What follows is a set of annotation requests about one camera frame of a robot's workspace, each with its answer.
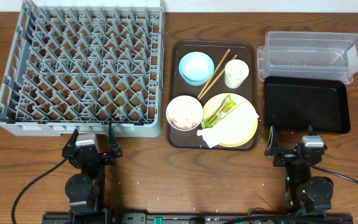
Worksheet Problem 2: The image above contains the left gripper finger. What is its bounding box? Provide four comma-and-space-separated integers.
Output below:
69, 129, 79, 146
108, 125, 119, 151

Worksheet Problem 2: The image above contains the white paper napkin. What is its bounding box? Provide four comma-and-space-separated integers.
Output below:
197, 103, 259, 148

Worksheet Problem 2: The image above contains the green snack wrapper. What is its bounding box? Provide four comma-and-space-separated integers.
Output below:
201, 95, 236, 128

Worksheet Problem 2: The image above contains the white bowl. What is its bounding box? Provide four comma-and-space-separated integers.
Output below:
166, 95, 203, 131

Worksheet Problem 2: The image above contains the white cup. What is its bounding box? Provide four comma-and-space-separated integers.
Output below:
224, 59, 250, 89

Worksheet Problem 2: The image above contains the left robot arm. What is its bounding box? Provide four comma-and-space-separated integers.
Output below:
62, 127, 122, 223

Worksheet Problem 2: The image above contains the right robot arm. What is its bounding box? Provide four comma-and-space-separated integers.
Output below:
264, 126, 334, 216

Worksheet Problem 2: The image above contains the black waste tray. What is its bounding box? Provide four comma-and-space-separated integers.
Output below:
264, 77, 351, 134

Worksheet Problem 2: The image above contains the yellow plate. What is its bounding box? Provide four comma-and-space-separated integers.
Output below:
197, 93, 259, 148

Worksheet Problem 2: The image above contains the grey dish rack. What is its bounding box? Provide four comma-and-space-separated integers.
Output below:
0, 1, 165, 138

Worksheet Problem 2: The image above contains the dark brown serving tray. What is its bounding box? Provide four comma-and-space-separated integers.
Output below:
166, 40, 259, 152

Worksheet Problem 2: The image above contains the clear plastic bin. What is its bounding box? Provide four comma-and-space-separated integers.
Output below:
257, 31, 358, 84

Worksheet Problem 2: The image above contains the lower wooden chopstick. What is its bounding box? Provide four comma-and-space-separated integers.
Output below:
197, 53, 238, 101

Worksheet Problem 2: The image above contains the wooden chopstick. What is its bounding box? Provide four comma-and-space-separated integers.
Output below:
197, 53, 238, 101
197, 49, 231, 100

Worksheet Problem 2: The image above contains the upper wooden chopstick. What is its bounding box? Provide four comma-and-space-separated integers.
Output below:
197, 49, 231, 100

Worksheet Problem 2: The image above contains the light blue bowl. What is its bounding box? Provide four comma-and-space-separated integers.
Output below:
178, 52, 215, 86

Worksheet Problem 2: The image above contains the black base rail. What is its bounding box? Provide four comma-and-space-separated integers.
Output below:
42, 213, 354, 224

